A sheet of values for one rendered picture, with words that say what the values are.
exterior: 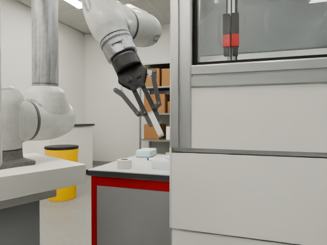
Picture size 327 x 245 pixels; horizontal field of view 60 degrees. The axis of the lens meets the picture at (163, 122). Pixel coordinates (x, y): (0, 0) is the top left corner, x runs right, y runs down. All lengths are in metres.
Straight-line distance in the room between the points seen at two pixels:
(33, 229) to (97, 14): 0.75
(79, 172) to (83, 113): 5.20
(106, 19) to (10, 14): 4.34
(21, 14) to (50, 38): 4.03
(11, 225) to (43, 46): 0.65
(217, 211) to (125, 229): 0.90
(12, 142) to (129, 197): 0.55
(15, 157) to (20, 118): 0.13
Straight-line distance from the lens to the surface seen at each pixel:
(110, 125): 5.97
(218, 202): 0.51
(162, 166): 1.32
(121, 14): 0.83
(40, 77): 1.21
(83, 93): 6.27
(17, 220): 1.10
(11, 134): 1.06
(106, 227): 1.41
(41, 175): 1.00
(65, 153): 3.60
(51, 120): 1.16
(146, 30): 0.91
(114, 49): 0.77
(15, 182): 0.97
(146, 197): 1.28
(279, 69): 0.49
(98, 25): 0.80
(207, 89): 0.50
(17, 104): 1.07
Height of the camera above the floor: 1.00
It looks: 1 degrees down
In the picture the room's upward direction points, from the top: straight up
